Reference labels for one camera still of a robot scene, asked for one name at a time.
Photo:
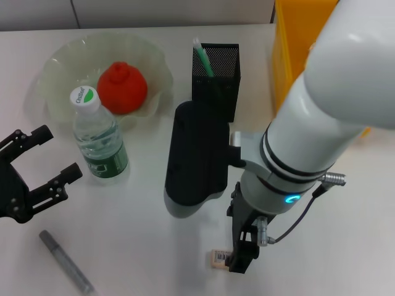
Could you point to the yellow plastic storage bin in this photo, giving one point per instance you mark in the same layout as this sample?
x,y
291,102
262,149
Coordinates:
x,y
287,46

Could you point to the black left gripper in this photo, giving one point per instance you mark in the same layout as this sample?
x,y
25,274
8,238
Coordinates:
x,y
12,194

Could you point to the grey marker pen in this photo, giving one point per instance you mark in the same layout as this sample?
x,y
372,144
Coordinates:
x,y
61,259

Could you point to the black mesh pen holder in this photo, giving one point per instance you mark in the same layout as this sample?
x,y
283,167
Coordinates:
x,y
228,92

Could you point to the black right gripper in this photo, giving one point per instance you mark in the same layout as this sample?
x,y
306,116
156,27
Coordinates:
x,y
243,225

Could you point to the green and white pen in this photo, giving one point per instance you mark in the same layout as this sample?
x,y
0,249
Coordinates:
x,y
204,58

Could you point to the translucent green wavy fruit plate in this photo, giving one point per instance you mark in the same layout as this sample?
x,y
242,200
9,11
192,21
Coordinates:
x,y
68,61

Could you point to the orange fruit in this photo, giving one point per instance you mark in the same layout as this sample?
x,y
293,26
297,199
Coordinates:
x,y
123,89

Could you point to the clear green-label water bottle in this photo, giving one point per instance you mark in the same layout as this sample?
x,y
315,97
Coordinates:
x,y
102,138

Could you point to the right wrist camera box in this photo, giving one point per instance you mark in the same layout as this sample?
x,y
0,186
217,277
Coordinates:
x,y
197,154

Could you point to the beige eraser with barcode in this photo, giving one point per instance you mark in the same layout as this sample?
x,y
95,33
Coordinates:
x,y
216,260

